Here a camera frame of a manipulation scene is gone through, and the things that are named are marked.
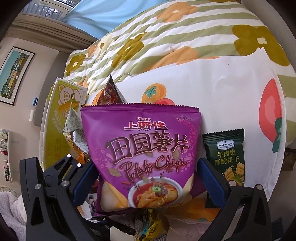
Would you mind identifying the grey patterned chips bag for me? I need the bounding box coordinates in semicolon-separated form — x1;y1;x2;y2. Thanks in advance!
62;108;89;155

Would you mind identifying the dark green cracker packet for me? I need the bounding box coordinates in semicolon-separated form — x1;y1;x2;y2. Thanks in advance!
202;128;245;208

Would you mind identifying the purple potato chips bag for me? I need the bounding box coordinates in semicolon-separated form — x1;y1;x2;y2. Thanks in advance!
81;103;205;215

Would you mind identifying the white fluffy towel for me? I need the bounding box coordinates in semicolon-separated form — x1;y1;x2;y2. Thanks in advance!
1;191;27;240

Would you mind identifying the yellow snack packet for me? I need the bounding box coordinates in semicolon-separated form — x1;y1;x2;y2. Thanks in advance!
134;209;170;241

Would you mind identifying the green cardboard snack box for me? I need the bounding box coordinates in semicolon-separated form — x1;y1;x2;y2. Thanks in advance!
39;78;87;169

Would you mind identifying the red brown snack packet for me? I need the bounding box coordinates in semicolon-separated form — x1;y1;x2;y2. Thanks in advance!
97;75;126;105

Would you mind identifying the framed city picture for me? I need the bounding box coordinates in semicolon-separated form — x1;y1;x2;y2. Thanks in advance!
1;46;35;105

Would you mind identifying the light blue window cloth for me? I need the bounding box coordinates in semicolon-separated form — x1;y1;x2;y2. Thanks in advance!
62;0;165;39

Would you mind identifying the floral striped quilt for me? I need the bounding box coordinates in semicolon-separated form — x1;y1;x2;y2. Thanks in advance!
64;1;295;144

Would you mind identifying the small blue wall device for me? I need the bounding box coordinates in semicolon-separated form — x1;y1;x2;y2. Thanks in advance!
32;96;39;106

